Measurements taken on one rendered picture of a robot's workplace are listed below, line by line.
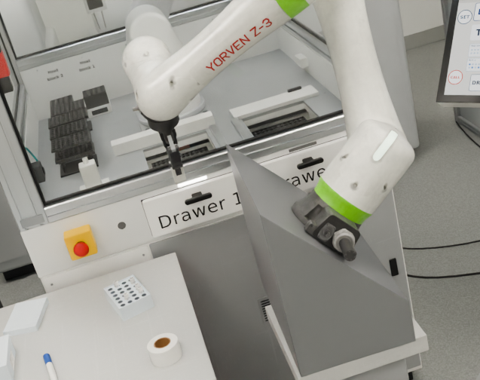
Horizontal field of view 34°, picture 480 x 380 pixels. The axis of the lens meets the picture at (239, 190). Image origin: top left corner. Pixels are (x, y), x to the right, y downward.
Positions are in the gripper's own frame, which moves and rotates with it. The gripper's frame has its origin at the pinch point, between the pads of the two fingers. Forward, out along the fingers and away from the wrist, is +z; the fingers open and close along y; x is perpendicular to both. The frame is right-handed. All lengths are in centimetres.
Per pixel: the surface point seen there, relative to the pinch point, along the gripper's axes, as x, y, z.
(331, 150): 42.0, -3.2, 13.1
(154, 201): -7.8, -4.1, 11.9
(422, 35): 205, -268, 201
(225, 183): 11.7, -3.5, 13.0
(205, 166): 7.9, -7.5, 8.4
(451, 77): 78, -5, 3
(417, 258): 87, -38, 123
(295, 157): 32.0, -3.7, 11.9
